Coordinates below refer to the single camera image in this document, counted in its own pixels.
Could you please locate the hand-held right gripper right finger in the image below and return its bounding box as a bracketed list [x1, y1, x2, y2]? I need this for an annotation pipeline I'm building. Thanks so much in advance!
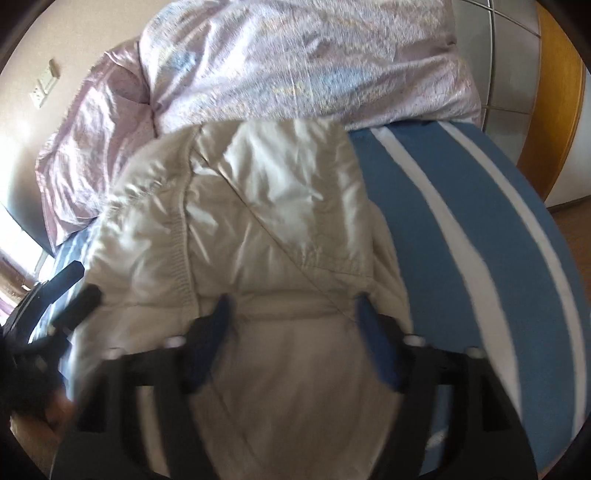
[355, 293, 539, 480]

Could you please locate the window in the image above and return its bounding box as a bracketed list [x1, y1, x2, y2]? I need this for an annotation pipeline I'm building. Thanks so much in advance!
[0, 200, 52, 298]

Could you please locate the orange wooden frame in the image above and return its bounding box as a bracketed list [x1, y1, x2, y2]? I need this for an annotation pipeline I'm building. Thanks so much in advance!
[516, 4, 587, 200]

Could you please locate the pink floral pillow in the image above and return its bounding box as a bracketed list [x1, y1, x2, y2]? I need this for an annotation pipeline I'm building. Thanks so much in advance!
[139, 0, 483, 136]

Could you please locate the white puffer jacket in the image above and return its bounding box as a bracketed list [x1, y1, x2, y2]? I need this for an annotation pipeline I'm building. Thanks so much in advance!
[69, 117, 416, 480]

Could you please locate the pink crinkled quilt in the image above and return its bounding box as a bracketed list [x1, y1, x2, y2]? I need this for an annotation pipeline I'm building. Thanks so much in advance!
[34, 39, 155, 246]

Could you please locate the wall light switch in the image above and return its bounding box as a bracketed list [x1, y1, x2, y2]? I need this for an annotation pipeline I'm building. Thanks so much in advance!
[28, 58, 62, 110]

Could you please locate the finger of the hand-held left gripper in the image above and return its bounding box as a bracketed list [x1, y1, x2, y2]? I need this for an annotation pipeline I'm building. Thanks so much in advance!
[48, 284, 103, 337]
[32, 261, 85, 301]

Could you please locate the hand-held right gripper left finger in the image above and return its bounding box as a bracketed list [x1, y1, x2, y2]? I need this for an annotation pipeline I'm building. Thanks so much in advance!
[51, 293, 234, 480]

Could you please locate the blue striped bed sheet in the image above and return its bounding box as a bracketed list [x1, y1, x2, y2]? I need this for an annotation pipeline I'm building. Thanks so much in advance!
[54, 119, 588, 480]

